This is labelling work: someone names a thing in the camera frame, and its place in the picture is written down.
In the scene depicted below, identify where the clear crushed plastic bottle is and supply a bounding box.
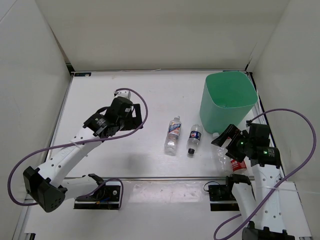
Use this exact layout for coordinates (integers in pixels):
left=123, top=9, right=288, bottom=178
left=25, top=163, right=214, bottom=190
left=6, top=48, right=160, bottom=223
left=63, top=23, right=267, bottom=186
left=212, top=138, right=233, bottom=175

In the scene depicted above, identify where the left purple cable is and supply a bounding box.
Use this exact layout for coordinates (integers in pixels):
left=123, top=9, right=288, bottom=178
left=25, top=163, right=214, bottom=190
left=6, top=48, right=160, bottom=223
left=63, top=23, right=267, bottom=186
left=7, top=87, right=149, bottom=207

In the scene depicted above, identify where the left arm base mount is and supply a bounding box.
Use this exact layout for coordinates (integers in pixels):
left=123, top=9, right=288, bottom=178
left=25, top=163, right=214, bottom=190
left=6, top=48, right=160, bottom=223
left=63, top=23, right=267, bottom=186
left=73, top=178, right=124, bottom=210

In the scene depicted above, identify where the purple cable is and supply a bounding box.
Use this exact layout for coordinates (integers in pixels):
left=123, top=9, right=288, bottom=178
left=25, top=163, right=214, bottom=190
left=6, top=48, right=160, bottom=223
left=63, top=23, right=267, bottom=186
left=213, top=108, right=317, bottom=240
left=7, top=87, right=149, bottom=207

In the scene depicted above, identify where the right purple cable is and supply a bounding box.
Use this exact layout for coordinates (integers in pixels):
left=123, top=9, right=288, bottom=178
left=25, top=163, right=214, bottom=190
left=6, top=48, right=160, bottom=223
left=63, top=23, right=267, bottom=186
left=213, top=108, right=317, bottom=240

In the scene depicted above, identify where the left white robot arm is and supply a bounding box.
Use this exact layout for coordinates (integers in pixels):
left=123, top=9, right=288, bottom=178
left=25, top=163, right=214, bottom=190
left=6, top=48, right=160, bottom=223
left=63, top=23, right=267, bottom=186
left=23, top=96, right=143, bottom=213

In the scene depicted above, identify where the green plastic bin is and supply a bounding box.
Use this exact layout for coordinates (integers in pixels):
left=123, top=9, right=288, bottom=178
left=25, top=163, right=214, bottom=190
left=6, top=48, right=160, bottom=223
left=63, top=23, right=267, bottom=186
left=199, top=71, right=258, bottom=134

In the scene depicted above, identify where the red label water bottle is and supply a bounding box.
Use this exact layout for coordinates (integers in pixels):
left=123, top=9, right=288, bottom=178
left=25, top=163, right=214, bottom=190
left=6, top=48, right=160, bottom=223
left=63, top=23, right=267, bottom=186
left=230, top=159, right=247, bottom=175

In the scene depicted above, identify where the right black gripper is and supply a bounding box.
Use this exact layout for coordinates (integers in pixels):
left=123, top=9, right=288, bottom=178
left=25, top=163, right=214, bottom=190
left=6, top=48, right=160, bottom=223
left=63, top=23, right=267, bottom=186
left=211, top=124, right=253, bottom=163

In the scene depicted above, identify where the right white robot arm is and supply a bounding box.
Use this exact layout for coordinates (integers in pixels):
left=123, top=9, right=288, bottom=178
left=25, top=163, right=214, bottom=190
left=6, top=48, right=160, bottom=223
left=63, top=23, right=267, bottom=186
left=211, top=123, right=295, bottom=240

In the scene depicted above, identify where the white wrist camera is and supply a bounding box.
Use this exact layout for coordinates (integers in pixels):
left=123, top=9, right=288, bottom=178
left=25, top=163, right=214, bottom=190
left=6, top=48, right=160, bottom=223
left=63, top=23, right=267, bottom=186
left=114, top=90, right=131, bottom=100

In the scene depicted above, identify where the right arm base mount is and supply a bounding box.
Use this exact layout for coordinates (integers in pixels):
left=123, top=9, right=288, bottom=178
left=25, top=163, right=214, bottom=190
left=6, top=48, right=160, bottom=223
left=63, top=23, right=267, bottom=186
left=203, top=181, right=240, bottom=212

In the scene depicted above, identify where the orange label water bottle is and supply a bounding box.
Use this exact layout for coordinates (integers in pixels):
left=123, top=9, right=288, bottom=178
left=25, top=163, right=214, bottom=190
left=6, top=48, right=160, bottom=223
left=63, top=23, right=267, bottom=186
left=164, top=116, right=182, bottom=155

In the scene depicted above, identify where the blue label pepsi bottle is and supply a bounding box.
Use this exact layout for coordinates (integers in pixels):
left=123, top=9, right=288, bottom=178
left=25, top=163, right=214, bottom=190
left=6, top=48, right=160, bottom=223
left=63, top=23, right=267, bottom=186
left=187, top=124, right=203, bottom=156

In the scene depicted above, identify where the aluminium table rail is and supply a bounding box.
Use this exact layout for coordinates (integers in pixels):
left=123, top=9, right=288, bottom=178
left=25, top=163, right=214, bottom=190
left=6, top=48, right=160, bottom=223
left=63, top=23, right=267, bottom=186
left=64, top=176, right=256, bottom=181

